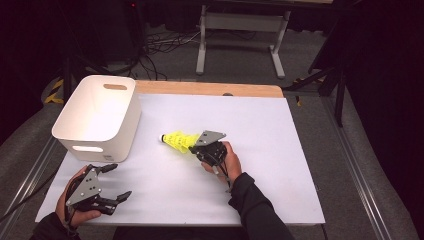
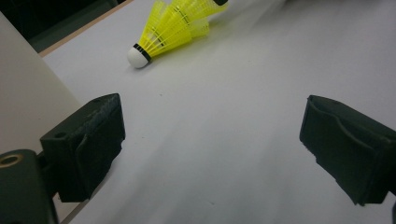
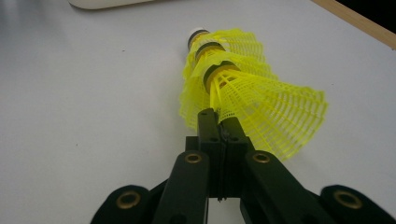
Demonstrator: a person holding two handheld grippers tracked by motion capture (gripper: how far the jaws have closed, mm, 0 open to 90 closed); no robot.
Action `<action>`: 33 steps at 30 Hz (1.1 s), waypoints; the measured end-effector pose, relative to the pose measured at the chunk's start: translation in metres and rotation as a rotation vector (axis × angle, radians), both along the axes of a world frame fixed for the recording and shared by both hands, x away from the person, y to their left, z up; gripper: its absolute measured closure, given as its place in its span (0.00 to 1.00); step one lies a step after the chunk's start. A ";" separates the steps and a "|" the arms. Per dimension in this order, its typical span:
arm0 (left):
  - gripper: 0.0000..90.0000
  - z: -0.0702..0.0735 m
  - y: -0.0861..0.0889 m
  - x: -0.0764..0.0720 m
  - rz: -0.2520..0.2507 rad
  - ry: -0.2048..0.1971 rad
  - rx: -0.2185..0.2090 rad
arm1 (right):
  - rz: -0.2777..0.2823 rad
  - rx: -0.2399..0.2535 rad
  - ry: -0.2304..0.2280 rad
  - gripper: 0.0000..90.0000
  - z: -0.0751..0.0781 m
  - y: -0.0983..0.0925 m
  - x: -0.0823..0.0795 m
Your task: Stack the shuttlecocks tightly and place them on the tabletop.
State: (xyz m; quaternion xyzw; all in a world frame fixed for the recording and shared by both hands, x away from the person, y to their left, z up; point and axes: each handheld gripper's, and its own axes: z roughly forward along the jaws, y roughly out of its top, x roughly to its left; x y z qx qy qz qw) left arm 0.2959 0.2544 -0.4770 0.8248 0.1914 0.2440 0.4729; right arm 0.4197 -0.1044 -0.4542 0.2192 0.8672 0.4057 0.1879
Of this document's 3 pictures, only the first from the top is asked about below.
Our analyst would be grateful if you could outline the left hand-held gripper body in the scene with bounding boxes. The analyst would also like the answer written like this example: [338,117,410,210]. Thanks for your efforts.
[65,165,119,216]

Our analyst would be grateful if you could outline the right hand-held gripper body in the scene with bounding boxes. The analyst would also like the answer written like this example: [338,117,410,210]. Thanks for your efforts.
[190,129,229,168]

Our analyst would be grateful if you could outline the white plastic bin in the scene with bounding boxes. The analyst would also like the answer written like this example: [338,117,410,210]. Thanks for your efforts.
[51,74,142,164]

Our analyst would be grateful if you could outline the person's right hand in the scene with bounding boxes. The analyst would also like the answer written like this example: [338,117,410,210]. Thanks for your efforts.
[201,140,244,184]

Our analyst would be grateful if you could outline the person's left hand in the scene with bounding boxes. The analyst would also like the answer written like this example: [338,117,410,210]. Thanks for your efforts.
[54,165,103,230]

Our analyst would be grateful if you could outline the white table sheet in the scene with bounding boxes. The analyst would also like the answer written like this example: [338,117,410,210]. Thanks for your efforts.
[34,93,327,225]

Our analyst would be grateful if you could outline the person's dark pants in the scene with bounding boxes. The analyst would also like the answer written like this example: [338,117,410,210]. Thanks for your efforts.
[113,225,244,240]

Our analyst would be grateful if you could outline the yellow black hazard tape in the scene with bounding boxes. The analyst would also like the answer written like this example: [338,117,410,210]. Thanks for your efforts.
[43,77,65,105]

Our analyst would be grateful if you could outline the black metal stand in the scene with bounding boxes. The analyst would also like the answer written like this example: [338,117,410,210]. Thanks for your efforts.
[60,53,113,102]

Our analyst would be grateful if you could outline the black tripod stand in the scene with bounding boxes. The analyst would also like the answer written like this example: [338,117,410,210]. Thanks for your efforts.
[283,0,366,128]

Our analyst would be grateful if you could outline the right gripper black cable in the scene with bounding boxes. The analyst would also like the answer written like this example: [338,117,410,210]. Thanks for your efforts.
[213,159,234,194]

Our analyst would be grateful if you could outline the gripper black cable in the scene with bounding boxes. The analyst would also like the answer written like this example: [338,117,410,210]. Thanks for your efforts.
[213,159,234,194]
[63,173,81,236]

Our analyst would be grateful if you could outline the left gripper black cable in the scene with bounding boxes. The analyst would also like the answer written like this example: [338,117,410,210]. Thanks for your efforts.
[63,173,81,236]

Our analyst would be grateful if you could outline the metal floor rail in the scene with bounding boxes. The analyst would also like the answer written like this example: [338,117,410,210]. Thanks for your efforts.
[0,135,64,233]
[320,96,394,240]

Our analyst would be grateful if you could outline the tangle of floor cables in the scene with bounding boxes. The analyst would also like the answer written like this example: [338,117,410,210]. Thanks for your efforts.
[113,28,202,82]

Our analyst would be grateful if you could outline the grey metal desk frame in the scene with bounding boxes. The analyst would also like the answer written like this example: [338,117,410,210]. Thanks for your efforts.
[195,4,293,80]

